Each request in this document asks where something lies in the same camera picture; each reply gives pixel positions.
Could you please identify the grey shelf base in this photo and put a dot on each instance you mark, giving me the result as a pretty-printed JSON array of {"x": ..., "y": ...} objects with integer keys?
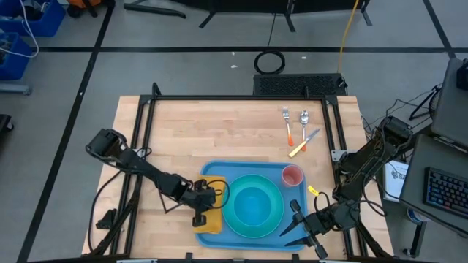
[{"x": 14, "y": 88}]

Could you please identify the black metal rig frame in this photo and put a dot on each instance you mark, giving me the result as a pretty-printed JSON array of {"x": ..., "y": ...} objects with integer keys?
[{"x": 237, "y": 97}]

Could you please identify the black desk leg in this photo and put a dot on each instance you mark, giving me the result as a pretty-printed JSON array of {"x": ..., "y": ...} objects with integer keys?
[{"x": 417, "y": 237}]

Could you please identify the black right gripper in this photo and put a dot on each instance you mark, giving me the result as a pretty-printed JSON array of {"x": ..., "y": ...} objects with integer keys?
[{"x": 316, "y": 223}]

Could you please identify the blue and white tape roll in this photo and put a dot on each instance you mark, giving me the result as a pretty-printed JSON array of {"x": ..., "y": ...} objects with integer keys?
[{"x": 415, "y": 216}]

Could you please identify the black backlit keyboard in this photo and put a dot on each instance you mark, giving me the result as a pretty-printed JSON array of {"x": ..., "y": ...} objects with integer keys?
[{"x": 446, "y": 191}]

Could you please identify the black clamp bracket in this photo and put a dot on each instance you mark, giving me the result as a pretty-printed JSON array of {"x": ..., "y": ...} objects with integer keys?
[{"x": 108, "y": 219}]

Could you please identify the blue plastic tray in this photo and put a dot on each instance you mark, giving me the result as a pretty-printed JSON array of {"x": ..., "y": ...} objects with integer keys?
[{"x": 252, "y": 244}]

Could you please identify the pink cup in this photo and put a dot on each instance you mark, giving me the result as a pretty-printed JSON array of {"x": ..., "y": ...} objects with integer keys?
[{"x": 292, "y": 176}]

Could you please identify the blue storage bin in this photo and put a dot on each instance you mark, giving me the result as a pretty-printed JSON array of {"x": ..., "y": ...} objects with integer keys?
[
  {"x": 51, "y": 22},
  {"x": 14, "y": 65}
]

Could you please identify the grey desk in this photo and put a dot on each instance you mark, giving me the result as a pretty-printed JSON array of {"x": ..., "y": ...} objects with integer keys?
[{"x": 417, "y": 164}]

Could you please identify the silver mounting plate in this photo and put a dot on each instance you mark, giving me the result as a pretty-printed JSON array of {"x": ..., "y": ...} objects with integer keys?
[
  {"x": 336, "y": 155},
  {"x": 137, "y": 151}
]

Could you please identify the grey monitor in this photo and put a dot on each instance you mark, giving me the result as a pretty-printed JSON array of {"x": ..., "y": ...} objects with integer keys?
[{"x": 451, "y": 106}]

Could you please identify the black chair edge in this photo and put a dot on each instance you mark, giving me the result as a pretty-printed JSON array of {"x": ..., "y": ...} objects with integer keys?
[{"x": 4, "y": 124}]

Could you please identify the yellow cloth napkin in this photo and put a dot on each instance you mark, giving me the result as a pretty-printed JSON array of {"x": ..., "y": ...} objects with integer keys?
[{"x": 215, "y": 223}]

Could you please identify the black floor bar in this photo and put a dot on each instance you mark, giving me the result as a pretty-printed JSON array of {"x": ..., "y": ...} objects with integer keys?
[{"x": 153, "y": 10}]

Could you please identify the orange and black object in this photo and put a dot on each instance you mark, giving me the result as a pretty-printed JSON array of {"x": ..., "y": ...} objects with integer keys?
[{"x": 84, "y": 3}]

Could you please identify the black perforated computer case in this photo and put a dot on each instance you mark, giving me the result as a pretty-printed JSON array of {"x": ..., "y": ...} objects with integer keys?
[{"x": 296, "y": 85}]

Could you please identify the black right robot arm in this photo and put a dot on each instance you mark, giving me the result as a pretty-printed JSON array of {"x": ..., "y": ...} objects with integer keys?
[{"x": 369, "y": 157}]

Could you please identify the teal plate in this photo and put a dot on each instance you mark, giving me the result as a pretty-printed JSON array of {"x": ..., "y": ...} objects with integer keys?
[{"x": 227, "y": 208}]

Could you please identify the white printed box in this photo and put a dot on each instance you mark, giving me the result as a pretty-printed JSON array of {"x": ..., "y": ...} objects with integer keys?
[{"x": 396, "y": 179}]

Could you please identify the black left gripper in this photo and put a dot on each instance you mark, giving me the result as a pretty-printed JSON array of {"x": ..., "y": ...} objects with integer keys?
[{"x": 199, "y": 201}]

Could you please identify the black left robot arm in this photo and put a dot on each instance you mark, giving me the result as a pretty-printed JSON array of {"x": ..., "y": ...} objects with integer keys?
[{"x": 146, "y": 170}]

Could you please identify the black partition screen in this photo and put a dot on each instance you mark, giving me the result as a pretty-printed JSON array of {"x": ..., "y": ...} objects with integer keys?
[{"x": 256, "y": 4}]

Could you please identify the teal bowl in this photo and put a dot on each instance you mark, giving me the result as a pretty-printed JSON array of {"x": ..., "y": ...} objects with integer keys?
[{"x": 256, "y": 206}]

